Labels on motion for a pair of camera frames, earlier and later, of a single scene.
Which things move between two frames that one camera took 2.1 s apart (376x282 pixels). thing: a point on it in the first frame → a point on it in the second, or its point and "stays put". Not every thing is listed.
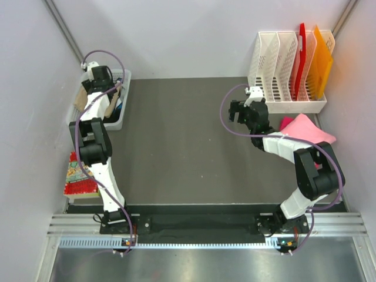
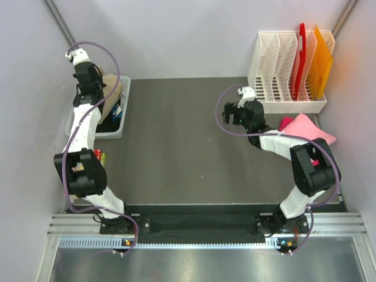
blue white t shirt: x=119 y=100 → x=117 y=111
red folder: x=301 y=60 stays put
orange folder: x=319 y=67 stays put
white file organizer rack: x=273 y=67 stays put
